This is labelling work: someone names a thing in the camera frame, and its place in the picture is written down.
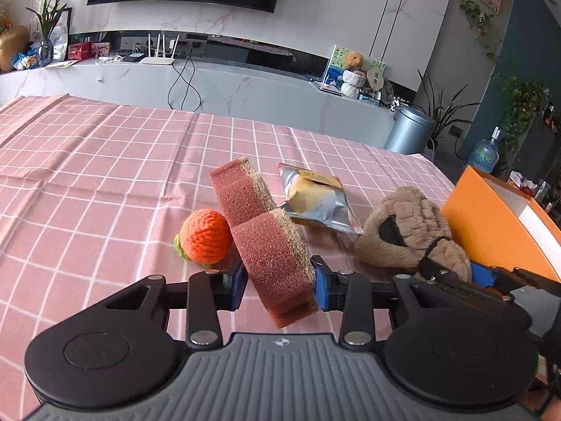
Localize white ceramic stand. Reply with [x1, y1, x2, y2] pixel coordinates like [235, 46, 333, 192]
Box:
[339, 69, 368, 98]

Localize long-leaf potted plant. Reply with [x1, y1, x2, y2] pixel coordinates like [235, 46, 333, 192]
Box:
[416, 70, 483, 161]

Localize dark grey cabinet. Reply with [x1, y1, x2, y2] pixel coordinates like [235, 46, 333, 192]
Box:
[521, 114, 561, 185]

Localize pink checked tablecloth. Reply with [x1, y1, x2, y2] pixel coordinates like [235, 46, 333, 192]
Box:
[0, 94, 457, 421]

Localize white router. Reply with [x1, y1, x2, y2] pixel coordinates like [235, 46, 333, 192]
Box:
[139, 33, 181, 66]

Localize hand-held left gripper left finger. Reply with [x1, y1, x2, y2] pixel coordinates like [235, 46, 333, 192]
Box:
[90, 263, 248, 347]

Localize blue green painted board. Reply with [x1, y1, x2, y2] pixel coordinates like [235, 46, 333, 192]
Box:
[322, 45, 386, 97]

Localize plant in glass vase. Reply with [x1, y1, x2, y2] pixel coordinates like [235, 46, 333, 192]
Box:
[25, 0, 84, 68]

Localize pothos plant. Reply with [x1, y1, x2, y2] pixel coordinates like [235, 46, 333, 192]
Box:
[497, 74, 550, 172]

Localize white paddle sign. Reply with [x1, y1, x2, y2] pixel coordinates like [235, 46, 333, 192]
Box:
[366, 67, 386, 93]

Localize orange knitted ball toy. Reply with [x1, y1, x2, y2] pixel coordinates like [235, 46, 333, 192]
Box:
[174, 209, 232, 268]

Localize silver snack packet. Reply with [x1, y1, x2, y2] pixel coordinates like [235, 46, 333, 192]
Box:
[277, 162, 364, 235]

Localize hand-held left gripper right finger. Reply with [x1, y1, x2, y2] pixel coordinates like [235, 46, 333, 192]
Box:
[311, 255, 465, 347]

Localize brown plush toy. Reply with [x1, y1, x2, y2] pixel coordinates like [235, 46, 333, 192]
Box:
[354, 186, 473, 282]

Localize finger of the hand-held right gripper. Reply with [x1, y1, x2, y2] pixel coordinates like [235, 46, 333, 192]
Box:
[471, 262, 561, 305]
[414, 236, 533, 332]

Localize blue snack bag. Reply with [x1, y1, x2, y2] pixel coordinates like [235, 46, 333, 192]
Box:
[12, 50, 42, 70]

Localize golden gourd ornament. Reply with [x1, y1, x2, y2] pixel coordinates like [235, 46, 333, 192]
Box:
[0, 25, 29, 73]

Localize white marble tv console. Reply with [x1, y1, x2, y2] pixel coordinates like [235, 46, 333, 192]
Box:
[0, 59, 395, 147]

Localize orange cardboard box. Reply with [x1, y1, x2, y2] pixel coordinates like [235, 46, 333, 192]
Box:
[440, 165, 561, 282]

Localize black cable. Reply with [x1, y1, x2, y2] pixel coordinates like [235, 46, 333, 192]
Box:
[169, 44, 203, 111]

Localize hanging vine plant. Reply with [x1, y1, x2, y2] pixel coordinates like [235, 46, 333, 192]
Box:
[458, 0, 505, 66]

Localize red-brown sponge scouring pad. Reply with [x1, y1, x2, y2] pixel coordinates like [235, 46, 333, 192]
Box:
[209, 156, 320, 329]

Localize blue water bottle with pump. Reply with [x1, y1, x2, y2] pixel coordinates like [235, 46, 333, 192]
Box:
[468, 126, 501, 175]

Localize blue-grey trash can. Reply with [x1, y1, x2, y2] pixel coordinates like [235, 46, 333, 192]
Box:
[385, 106, 437, 155]

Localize black picture frame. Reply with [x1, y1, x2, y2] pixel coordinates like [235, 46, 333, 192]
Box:
[53, 7, 73, 62]

